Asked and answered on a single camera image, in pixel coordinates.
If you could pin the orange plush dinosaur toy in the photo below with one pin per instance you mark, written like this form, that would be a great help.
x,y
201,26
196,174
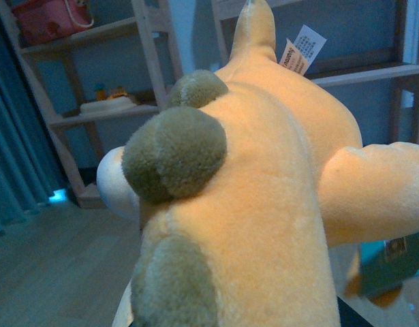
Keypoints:
x,y
242,183

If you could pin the toy plate with food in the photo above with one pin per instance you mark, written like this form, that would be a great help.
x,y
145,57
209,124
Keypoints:
x,y
108,101

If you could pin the wooden shelf unit left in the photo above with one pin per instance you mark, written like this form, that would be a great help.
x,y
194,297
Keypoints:
x,y
87,68

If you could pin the wooden shelf unit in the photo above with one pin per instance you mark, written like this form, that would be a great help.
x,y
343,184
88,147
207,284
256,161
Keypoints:
x,y
380,64
87,68

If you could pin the teal curtain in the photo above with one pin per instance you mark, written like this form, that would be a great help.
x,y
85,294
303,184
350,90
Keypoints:
x,y
29,172

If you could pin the wooden shelf unit right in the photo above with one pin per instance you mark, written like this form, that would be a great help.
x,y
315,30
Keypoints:
x,y
380,64

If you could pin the yellow cartoon hang tag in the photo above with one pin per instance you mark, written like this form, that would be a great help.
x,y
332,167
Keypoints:
x,y
381,268

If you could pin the pink storage basket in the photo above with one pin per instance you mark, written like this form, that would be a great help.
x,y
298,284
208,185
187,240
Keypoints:
x,y
42,21

